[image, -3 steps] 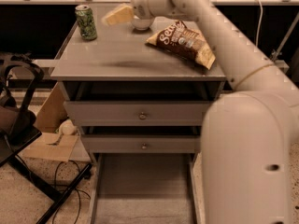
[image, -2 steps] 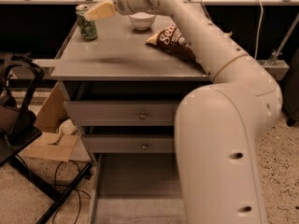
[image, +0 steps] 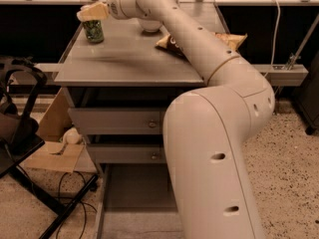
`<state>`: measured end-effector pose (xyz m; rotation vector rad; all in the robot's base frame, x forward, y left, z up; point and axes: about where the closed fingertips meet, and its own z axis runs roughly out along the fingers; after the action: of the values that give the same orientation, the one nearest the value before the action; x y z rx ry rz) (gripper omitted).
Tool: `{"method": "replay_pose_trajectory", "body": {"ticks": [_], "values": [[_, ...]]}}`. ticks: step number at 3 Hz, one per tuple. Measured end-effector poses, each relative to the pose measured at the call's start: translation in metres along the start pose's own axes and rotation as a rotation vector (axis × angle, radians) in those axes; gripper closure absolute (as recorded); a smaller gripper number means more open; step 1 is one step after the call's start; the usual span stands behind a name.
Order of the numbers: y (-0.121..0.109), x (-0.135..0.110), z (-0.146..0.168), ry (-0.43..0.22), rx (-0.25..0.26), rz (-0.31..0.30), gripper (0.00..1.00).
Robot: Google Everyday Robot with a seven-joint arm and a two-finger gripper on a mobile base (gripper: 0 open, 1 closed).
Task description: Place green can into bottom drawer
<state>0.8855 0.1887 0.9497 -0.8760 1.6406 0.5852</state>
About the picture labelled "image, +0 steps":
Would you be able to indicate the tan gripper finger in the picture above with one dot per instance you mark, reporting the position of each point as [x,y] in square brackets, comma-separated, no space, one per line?
[95,11]
[83,15]

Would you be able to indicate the green soda can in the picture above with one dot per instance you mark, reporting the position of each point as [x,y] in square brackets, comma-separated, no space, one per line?
[93,31]

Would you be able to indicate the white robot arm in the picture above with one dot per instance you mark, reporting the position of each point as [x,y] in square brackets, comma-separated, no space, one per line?
[204,129]

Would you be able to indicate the grey drawer cabinet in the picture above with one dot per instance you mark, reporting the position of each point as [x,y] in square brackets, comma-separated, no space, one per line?
[128,57]

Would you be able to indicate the grey top drawer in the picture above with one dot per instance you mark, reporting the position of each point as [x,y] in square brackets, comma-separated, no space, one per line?
[126,110]

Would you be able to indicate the grey drawer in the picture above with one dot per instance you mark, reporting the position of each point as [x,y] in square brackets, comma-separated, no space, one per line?
[126,110]
[137,202]
[127,148]

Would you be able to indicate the grey middle drawer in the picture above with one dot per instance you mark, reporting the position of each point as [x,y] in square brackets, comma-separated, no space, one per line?
[127,148]

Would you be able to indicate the grey bottom drawer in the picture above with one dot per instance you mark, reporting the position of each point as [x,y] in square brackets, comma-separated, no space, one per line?
[137,202]

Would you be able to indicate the white ceramic bowl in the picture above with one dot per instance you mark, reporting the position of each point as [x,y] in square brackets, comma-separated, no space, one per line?
[150,26]

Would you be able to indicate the black stand with headset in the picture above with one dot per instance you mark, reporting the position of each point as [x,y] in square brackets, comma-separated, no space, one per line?
[19,141]

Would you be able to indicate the brown chip bag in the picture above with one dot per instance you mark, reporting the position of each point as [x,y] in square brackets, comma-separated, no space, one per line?
[231,40]

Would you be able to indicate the cardboard box pieces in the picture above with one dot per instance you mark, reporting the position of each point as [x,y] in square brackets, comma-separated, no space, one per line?
[54,155]

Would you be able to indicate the black cabinet at right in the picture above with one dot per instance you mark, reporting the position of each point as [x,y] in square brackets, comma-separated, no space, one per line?
[307,97]

